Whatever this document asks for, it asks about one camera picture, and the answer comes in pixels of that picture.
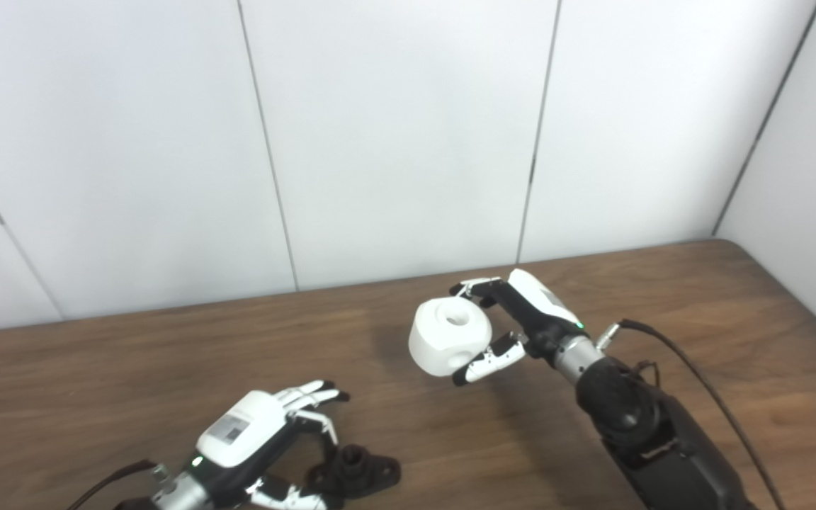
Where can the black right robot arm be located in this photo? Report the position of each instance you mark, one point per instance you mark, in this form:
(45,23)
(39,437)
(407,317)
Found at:
(652,439)

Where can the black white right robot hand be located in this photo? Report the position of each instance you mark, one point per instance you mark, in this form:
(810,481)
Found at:
(535,312)

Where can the black plastic holder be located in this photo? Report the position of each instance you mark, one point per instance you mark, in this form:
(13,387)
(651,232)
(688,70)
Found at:
(355,471)

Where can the round white plastic piece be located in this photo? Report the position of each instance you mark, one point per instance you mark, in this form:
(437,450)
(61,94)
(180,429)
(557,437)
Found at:
(447,336)

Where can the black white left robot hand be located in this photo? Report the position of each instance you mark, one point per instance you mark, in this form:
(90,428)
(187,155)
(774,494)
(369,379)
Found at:
(245,432)

